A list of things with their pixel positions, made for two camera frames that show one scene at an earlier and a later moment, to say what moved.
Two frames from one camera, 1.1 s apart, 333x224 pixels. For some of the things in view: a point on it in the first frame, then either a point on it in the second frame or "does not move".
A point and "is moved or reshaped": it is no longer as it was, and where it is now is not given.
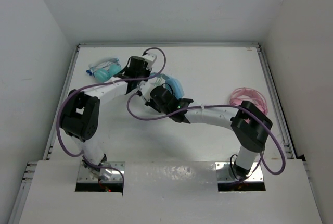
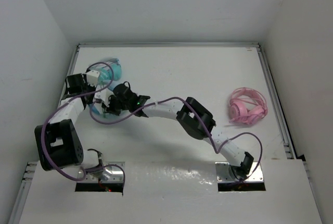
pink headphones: [249, 95] does not move
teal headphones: [102, 71] does not move
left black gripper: [147, 72] -> [92, 87]
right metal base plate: [222, 173] does not move
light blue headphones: [175, 83] is moved or reshaped
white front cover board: [171, 193] does not move
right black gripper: [152, 103] -> [111, 98]
